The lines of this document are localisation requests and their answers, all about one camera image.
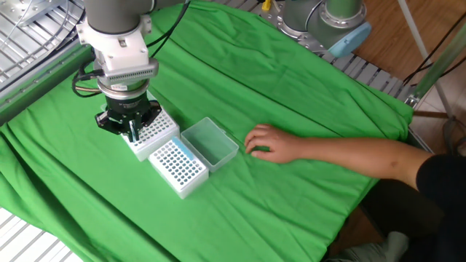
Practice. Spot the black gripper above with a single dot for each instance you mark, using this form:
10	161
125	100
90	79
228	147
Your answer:
127	107

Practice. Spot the white rack with many tips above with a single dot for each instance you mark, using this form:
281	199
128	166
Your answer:
156	134

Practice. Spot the white tip rack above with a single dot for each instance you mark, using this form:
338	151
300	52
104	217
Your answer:
174	171

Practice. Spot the person's right hand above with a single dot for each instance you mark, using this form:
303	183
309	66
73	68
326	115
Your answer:
280	145

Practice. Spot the silver round wrist coupling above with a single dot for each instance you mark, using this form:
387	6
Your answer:
123	91

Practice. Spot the silver finned wrist box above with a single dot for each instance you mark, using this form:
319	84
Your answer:
133	75

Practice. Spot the silver perforated mounting plate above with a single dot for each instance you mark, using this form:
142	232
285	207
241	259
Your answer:
32	9

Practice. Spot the green cloth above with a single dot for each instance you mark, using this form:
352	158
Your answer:
291	91

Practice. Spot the yellow clip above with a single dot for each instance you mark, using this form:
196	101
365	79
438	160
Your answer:
267	4

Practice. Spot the olive green trousers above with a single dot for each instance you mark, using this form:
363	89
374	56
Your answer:
371	251

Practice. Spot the white pole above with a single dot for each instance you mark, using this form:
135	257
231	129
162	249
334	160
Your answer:
421	54

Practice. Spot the brown wooden bar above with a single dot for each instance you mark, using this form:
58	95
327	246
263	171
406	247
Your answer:
429	114

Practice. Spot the dark chair base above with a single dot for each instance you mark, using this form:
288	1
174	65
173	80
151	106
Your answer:
455	142

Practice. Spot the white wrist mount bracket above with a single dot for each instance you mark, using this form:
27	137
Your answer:
120	54

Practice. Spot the grey aluminium frame rail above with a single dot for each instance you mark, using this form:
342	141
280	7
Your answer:
418	142
36	85

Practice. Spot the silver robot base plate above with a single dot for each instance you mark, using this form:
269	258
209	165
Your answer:
313	45

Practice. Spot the green tinted frame post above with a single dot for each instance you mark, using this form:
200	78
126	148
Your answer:
442	62

